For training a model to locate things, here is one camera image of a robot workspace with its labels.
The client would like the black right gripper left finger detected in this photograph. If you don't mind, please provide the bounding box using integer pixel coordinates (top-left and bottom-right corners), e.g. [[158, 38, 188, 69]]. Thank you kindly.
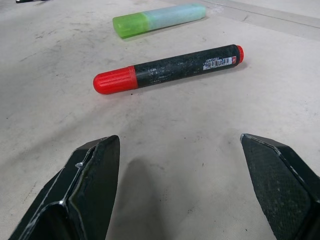
[[7, 134, 121, 240]]

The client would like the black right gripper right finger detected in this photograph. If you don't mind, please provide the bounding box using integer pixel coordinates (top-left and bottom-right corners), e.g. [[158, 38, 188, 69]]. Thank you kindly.
[[239, 133, 320, 240]]

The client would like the black marker with red cap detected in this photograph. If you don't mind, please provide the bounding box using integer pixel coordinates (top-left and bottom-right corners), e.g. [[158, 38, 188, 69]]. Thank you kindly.
[[92, 44, 245, 95]]

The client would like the green translucent highlighter pen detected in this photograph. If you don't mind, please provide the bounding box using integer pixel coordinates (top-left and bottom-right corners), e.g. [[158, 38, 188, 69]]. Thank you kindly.
[[112, 2, 207, 40]]

